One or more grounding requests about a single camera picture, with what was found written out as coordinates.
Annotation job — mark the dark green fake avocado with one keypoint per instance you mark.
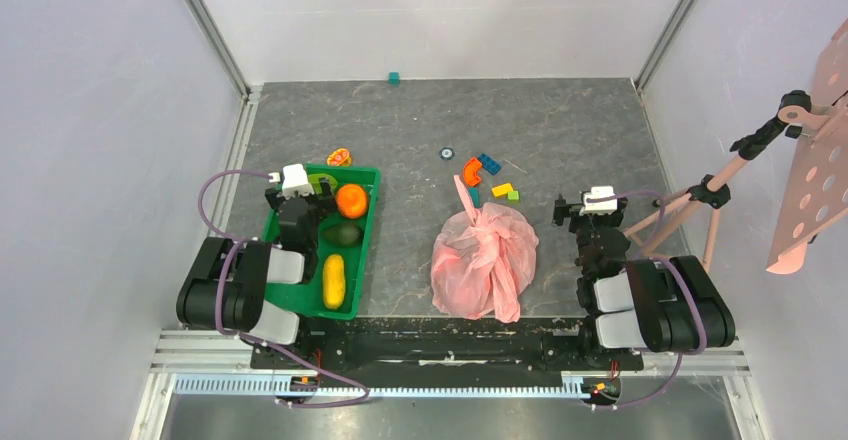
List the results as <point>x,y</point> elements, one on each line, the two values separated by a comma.
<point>343,234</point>

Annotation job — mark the green small toy block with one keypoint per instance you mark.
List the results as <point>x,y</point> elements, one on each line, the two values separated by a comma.
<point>513,196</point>

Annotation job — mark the green plastic tray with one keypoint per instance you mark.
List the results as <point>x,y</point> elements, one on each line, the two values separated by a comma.
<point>307,298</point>

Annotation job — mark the blue lego brick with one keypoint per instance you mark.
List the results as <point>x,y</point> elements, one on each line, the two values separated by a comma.
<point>489,164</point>

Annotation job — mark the orange curved toy block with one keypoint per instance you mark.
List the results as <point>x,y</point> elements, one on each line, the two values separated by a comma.
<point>471,172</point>

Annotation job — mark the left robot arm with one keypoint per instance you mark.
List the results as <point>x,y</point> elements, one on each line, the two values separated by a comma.
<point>235,299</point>

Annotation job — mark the yellow fake fruit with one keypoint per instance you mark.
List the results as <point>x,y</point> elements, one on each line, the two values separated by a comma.
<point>333,282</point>

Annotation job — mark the pink perforated board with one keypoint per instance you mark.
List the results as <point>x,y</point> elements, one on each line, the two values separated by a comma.
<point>816,191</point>

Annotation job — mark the green fake starfruit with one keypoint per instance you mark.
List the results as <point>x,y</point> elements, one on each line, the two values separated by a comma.
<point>317,179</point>

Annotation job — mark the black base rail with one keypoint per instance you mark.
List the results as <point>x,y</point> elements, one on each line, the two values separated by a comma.
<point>546,343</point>

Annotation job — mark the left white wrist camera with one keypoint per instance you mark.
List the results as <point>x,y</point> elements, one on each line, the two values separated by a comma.
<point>295,182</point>

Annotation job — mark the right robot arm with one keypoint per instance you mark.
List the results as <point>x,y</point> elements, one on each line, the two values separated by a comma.
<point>644,304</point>

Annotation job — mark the small round black disc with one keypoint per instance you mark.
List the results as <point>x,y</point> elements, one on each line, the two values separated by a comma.
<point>446,153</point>

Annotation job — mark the teal toy block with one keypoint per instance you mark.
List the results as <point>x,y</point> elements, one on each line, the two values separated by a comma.
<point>474,194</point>

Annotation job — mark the yellow toy block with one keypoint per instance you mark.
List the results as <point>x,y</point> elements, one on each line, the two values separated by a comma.
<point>502,190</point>

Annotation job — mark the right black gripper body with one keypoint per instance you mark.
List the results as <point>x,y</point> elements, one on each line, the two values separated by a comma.
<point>589,215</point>

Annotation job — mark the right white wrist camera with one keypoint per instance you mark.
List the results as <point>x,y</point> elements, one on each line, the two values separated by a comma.
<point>599,200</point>

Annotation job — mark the pink tripod stand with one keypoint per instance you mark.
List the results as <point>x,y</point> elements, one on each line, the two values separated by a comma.
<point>713,191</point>

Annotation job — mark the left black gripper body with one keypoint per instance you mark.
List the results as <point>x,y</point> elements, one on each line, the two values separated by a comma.
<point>319,207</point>

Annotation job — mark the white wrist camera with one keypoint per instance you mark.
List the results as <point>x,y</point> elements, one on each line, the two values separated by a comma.
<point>295,182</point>
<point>599,200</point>

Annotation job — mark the orange flower toy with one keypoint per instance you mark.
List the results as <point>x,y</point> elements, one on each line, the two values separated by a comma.
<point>340,157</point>

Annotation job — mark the orange fake fruit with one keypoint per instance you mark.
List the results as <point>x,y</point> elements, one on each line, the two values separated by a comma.
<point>352,201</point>

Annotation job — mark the pink plastic bag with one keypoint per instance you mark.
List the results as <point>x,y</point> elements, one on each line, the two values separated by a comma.
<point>483,259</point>

